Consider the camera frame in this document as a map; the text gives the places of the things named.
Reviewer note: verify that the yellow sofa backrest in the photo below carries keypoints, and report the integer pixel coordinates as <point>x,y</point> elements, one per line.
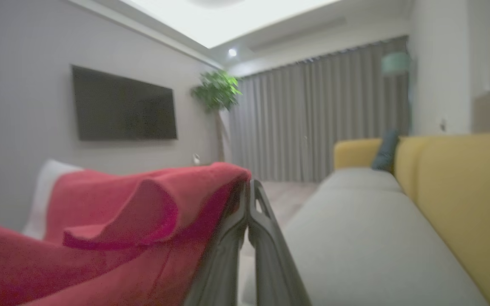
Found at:
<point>474,204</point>

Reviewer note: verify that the round ceiling spotlight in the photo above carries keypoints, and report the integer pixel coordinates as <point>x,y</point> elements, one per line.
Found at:
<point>232,52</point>

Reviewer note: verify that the dark blue cushion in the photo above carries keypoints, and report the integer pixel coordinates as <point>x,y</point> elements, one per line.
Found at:
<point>386,153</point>

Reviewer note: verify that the grey sofa seat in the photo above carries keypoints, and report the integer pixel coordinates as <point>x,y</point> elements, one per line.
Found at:
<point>355,238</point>

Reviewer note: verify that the grey pleated curtain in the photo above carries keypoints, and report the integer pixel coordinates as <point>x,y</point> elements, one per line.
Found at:
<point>304,119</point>

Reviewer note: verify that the small white table object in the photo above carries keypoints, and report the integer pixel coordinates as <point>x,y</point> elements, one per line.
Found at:
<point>196,160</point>

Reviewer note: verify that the teal lamp shade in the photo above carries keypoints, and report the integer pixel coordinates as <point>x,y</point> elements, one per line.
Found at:
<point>395,63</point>

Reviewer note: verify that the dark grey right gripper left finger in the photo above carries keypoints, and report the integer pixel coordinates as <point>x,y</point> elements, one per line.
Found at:
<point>223,263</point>

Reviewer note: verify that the black wall television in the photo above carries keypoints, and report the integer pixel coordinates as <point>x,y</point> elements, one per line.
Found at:
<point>121,106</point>

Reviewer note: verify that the red shorts with white waistband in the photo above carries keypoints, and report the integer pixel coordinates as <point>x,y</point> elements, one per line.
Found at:
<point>100,199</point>

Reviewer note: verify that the green leafy house plant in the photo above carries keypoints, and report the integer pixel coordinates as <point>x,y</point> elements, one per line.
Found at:
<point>217,91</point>

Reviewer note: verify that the yellow sofa armrest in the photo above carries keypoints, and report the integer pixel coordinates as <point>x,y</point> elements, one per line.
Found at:
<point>355,153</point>

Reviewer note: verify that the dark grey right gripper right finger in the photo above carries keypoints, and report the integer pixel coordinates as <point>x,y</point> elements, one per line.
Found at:
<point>274,267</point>

